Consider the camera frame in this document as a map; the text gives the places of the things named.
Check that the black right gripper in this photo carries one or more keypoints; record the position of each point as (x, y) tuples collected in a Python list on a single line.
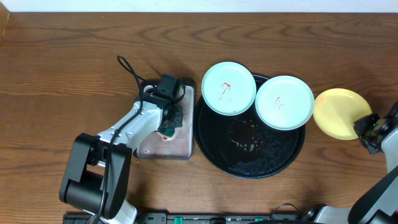
[(365, 126)]

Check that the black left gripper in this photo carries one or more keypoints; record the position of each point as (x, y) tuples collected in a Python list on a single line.
[(175, 117)]

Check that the green yellow sponge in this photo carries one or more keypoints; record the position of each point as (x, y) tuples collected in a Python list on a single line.
[(168, 133)]

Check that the yellow plate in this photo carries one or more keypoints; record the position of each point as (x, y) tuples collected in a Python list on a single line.
[(337, 109)]

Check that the pale green plate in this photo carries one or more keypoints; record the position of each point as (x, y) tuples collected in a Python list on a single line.
[(284, 103)]

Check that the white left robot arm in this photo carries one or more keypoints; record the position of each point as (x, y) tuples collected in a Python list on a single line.
[(97, 172)]

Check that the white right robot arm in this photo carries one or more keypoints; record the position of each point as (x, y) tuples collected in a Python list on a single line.
[(379, 203)]

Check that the rectangular black metal tray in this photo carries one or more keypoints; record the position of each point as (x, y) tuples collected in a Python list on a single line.
[(154, 146)]

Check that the round black tray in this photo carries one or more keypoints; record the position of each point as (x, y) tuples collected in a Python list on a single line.
[(243, 146)]

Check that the light blue plate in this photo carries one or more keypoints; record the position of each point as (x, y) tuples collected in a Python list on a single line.
[(228, 88)]

